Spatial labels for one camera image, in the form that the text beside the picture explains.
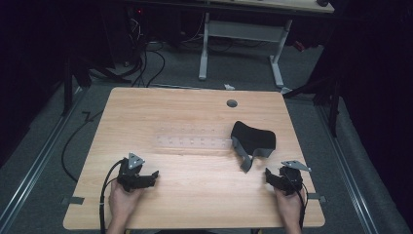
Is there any red object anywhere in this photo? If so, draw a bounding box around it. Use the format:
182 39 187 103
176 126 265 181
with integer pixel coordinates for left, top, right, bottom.
292 40 307 54

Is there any white-framed desk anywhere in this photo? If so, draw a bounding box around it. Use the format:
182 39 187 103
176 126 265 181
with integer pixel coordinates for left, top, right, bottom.
130 0 336 96

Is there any grey tape piece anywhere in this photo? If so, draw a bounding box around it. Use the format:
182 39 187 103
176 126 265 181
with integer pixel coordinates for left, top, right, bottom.
60 195 86 206
307 192 327 204

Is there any bundle of black cables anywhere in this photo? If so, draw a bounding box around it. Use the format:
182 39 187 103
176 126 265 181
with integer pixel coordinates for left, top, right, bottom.
128 14 167 89

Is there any person's right hand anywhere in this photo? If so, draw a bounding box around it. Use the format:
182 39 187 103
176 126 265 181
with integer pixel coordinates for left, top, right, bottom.
274 186 307 226

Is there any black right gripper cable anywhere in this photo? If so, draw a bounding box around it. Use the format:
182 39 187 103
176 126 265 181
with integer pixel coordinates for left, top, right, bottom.
284 175 309 230

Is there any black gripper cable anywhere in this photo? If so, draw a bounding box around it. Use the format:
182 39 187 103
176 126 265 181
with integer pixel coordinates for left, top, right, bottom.
98 158 127 234
284 175 309 230

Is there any black metal stand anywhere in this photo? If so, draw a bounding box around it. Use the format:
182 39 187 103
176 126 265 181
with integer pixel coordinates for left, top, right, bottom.
282 72 343 138
60 53 95 117

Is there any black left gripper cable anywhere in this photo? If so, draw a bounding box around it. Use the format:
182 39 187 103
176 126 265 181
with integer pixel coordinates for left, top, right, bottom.
98 158 127 234

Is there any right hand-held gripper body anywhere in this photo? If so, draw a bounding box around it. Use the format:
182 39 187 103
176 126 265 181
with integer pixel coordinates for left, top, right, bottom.
278 159 313 197

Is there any metal floor rail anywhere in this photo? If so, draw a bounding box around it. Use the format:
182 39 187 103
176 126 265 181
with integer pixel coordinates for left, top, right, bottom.
315 104 382 234
0 87 90 230

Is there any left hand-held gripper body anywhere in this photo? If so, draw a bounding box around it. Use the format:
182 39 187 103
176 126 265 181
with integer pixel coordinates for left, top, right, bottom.
116 151 146 193

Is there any person's left hand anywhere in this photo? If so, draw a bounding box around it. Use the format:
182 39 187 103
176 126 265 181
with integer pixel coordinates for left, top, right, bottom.
107 179 146 226

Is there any black floor cable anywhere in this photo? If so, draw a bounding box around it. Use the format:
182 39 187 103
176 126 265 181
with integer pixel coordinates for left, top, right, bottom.
60 110 104 183

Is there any clear plastic strip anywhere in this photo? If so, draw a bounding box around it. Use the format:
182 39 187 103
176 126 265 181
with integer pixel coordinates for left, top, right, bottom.
154 134 234 151

